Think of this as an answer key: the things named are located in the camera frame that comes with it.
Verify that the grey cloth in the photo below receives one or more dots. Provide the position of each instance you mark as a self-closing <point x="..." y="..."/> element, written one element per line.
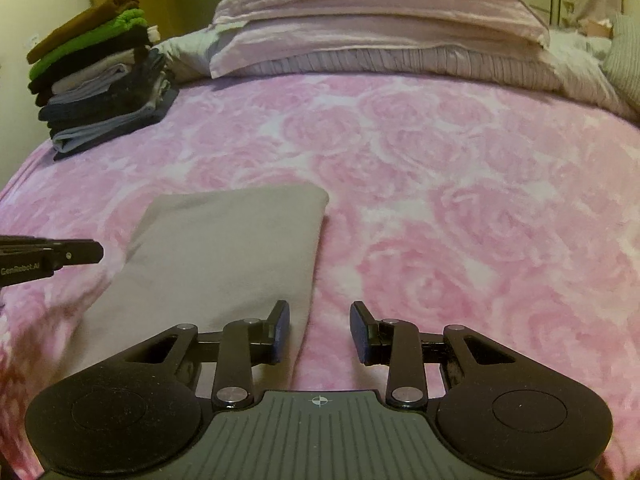
<point x="225" y="255"/>

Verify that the white fluffy cloth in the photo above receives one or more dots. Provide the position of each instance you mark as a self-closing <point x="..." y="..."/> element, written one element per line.
<point x="580" y="42"/>

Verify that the pale green pillow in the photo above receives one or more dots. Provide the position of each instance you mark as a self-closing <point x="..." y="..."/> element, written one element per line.
<point x="192" y="55"/>

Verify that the striped pillow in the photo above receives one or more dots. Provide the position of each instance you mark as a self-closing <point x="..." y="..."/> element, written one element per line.
<point x="450" y="67"/>

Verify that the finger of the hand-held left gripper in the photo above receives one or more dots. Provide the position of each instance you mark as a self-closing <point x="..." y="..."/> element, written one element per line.
<point x="75" y="251"/>

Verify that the pink floral blanket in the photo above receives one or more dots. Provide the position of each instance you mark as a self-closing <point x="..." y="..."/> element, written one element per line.
<point x="450" y="220"/>

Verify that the stack of folded clothes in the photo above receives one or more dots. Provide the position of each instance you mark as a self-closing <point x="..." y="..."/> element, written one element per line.
<point x="100" y="75"/>

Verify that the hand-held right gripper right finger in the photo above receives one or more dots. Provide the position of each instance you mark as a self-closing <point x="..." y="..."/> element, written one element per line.
<point x="361" y="332"/>

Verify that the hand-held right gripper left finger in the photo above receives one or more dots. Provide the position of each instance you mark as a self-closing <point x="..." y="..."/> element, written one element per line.
<point x="280" y="332"/>

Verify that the grey striped cushion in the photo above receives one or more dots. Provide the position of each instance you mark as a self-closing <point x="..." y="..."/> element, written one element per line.
<point x="625" y="55"/>

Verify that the pink pillow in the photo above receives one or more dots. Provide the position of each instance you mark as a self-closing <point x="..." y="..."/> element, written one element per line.
<point x="380" y="15"/>

